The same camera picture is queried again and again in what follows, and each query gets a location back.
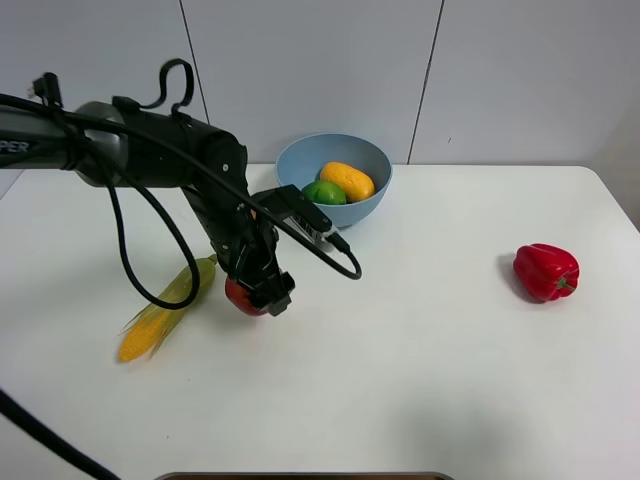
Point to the corn cob with green husk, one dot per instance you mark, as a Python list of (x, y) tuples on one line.
[(151, 326)]

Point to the light blue bowl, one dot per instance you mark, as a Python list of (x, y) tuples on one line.
[(301, 162)]

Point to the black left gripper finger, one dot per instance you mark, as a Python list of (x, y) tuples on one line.
[(272, 295)]

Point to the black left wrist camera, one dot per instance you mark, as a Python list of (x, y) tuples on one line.
[(300, 212)]

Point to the red apple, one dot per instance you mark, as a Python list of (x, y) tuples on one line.
[(240, 298)]

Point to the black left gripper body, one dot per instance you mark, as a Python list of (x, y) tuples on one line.
[(232, 233)]

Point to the green lime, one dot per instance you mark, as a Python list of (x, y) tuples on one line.
[(325, 193)]

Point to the yellow mango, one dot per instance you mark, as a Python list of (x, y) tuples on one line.
[(356, 185)]

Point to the red bell pepper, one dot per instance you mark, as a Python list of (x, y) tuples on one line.
[(547, 272)]

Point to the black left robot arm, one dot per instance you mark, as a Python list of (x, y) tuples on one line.
[(119, 145)]

